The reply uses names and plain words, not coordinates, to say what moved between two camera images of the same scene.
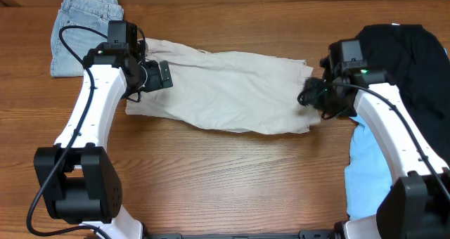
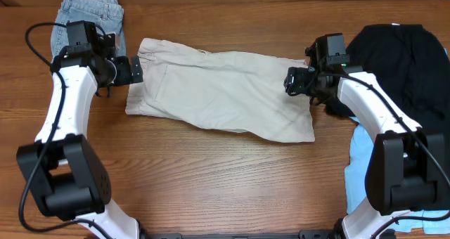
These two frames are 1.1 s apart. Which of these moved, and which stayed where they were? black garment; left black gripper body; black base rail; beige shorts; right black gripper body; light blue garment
Moved: right black gripper body; left black gripper body
Stayed: black base rail; black garment; light blue garment; beige shorts
